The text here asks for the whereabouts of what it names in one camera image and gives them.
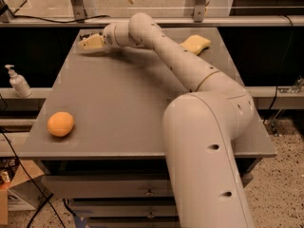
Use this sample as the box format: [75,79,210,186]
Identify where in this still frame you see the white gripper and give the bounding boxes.
[78,23,121,50]

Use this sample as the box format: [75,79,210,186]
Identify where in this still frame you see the dark chocolate rxbar wrapper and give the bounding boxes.
[81,33,99,43]

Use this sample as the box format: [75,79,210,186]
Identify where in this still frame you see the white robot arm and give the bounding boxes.
[79,13,255,228]

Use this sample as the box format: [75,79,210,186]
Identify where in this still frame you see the white pump soap bottle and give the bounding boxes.
[5,65,32,98]

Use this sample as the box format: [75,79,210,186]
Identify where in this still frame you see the orange fruit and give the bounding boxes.
[47,112,74,137]

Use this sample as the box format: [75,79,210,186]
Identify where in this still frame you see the yellow sponge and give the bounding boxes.
[180,35,211,55]

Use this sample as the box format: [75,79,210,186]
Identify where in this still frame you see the grey drawer cabinet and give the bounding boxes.
[19,27,277,228]

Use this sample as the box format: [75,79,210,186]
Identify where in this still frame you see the cardboard box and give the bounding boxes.
[0,160,44,225]

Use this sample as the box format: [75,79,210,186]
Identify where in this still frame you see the top grey drawer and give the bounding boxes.
[41,172,254,200]

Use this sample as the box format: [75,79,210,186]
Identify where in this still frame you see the grey drawer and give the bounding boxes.
[41,172,254,200]
[69,197,178,218]
[87,218,181,228]

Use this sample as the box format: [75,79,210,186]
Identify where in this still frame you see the middle grey drawer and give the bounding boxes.
[69,197,178,218]

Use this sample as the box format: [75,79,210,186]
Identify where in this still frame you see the bottom grey drawer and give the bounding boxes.
[87,218,181,228]

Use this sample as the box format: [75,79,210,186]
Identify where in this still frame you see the left metal bracket post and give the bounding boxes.
[70,0,86,20]

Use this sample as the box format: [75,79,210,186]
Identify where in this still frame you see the metal bracket post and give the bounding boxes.
[193,0,206,22]
[70,0,86,20]

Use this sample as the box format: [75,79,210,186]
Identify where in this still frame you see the black cable on ledge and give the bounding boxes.
[12,14,110,25]

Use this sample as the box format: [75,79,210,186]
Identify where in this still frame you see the right metal bracket post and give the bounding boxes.
[193,0,206,22]

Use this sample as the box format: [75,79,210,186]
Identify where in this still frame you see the black floor cable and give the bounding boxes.
[0,93,67,228]

